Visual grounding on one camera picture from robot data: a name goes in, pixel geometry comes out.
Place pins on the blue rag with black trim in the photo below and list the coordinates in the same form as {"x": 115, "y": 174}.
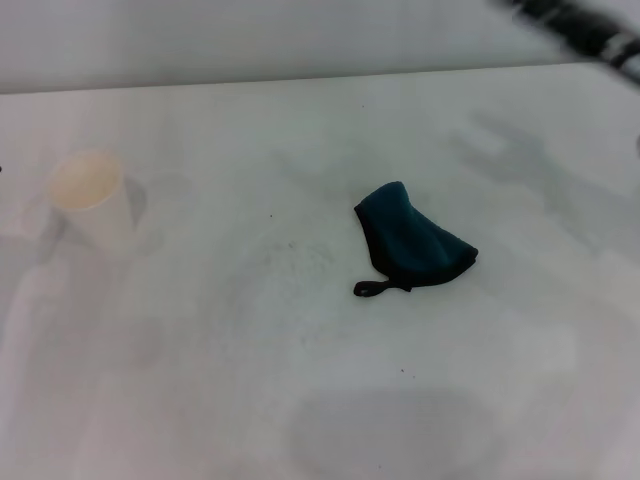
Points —
{"x": 410, "y": 240}

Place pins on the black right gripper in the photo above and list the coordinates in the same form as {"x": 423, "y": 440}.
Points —
{"x": 580, "y": 27}

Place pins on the white paper cup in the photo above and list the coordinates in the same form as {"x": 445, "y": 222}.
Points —
{"x": 95, "y": 205}

